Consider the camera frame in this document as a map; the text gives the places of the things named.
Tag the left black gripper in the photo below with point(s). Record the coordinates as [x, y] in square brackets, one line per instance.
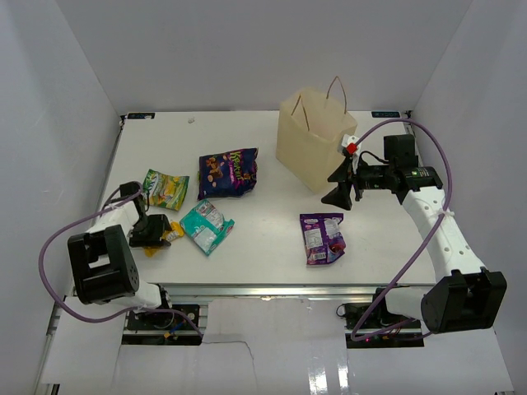
[160, 224]

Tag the teal white snack bag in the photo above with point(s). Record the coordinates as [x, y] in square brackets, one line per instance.
[206, 226]

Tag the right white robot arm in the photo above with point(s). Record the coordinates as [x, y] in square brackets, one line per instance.
[466, 295]

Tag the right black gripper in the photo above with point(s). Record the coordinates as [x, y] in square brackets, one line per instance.
[340, 196]

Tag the dark purple snack bag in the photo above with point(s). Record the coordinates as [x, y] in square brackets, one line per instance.
[228, 174]

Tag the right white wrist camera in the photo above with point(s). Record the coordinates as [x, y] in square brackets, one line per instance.
[349, 146]

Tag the purple candy pouch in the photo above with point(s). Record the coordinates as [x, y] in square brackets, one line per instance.
[323, 240]

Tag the green yellow candy bag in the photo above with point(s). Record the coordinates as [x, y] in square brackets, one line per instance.
[165, 191]

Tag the yellow snack packet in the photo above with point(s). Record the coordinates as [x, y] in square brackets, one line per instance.
[174, 232]

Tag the aluminium table rail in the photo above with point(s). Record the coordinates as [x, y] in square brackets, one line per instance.
[254, 290]

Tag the beige paper bag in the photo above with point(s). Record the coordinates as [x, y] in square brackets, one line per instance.
[311, 126]

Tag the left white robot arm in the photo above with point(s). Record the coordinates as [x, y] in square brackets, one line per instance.
[103, 266]

